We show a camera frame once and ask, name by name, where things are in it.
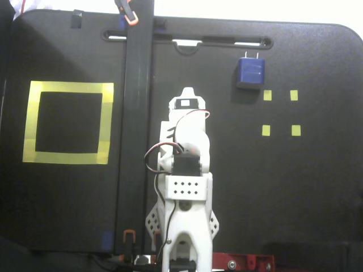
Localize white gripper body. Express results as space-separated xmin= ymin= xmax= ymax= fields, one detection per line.
xmin=169 ymin=98 xmax=208 ymax=122

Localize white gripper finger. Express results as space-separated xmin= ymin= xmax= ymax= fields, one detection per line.
xmin=169 ymin=87 xmax=207 ymax=113

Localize blue white charger block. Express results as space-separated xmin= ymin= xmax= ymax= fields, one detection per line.
xmin=236 ymin=50 xmax=266 ymax=90

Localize black flat strip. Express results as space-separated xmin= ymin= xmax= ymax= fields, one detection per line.
xmin=115 ymin=0 xmax=156 ymax=256

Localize yellow tape square outline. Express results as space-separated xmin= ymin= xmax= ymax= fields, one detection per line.
xmin=22 ymin=80 xmax=115 ymax=165

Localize black tape piece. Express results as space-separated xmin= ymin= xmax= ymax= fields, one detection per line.
xmin=70 ymin=9 xmax=83 ymax=29

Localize red screw clamp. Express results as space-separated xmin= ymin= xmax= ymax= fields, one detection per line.
xmin=211 ymin=252 xmax=276 ymax=272

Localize white striped cloth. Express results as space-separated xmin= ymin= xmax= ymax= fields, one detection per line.
xmin=10 ymin=0 xmax=32 ymax=20

